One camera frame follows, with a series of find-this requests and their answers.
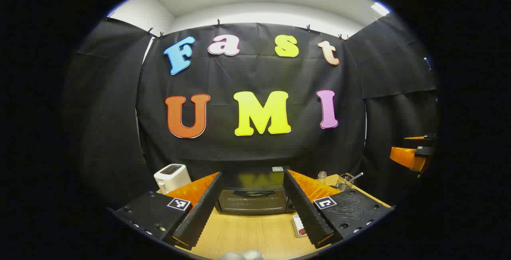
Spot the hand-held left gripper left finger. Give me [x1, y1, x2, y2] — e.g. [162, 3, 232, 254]
[113, 171, 223, 251]

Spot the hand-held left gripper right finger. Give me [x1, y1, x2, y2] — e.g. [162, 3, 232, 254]
[283, 168, 395, 250]

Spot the black electric oven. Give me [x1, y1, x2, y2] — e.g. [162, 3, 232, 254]
[216, 167, 298, 216]

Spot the white rectangular container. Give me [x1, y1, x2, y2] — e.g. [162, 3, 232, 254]
[293, 214, 309, 238]

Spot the white toaster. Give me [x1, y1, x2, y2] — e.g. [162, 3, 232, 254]
[154, 164, 192, 195]

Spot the ceiling light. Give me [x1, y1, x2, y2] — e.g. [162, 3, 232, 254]
[370, 2, 390, 16]

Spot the metal wire holder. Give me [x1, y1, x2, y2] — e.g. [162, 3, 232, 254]
[335, 173, 356, 192]

